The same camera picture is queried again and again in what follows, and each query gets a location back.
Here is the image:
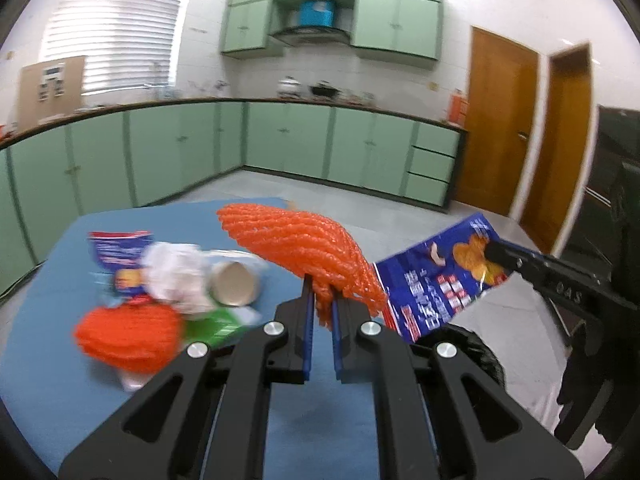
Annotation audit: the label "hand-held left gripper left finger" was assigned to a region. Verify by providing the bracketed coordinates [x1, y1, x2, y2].
[57, 275, 316, 480]

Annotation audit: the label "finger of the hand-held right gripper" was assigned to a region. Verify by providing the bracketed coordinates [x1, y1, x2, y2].
[487, 241, 557, 287]

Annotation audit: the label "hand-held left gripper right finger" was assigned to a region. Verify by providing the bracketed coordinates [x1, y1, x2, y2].
[330, 297, 587, 480]

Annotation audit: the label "blue red snack packet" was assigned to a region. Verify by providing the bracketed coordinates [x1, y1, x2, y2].
[87, 230, 155, 297]
[374, 212, 518, 345]

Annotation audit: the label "orange foam net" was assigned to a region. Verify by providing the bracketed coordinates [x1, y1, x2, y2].
[216, 202, 388, 331]
[72, 302, 183, 375]

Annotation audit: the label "person's right hand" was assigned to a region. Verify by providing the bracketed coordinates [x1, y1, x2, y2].
[555, 320, 619, 451]

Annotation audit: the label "wooden door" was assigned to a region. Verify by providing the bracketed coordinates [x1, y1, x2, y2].
[520, 42, 594, 257]
[452, 26, 542, 218]

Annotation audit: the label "orange thermos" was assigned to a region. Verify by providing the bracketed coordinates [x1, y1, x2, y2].
[449, 89, 469, 126]

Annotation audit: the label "green lower cabinets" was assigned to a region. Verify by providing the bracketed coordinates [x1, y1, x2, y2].
[0, 99, 469, 297]

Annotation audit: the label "range hood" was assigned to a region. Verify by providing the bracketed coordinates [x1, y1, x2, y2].
[267, 27, 352, 49]

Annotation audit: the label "blue box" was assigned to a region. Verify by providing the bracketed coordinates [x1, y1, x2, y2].
[299, 0, 335, 28]

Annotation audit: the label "white window blind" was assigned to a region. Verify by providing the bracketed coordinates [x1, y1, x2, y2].
[40, 0, 192, 96]

